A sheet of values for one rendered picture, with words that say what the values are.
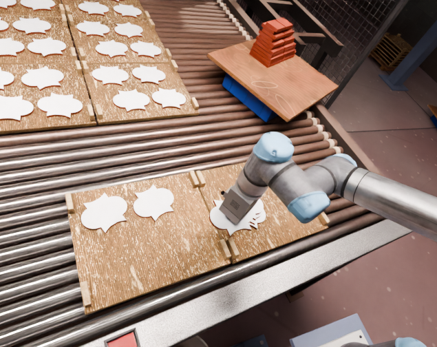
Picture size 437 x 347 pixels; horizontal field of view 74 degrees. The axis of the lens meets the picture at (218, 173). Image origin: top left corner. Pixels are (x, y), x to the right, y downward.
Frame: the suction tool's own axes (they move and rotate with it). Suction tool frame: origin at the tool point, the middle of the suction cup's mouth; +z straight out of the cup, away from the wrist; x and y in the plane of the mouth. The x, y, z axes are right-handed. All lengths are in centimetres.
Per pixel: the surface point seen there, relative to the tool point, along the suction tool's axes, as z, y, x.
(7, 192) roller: 14, 36, -52
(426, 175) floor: 106, -275, 102
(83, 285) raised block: 9.7, 37.5, -14.8
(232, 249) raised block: 9.9, 1.9, 6.3
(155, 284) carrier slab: 12.5, 24.5, -3.0
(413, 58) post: 65, -425, 15
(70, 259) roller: 14.6, 35.2, -24.3
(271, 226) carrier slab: 12.5, -16.3, 10.8
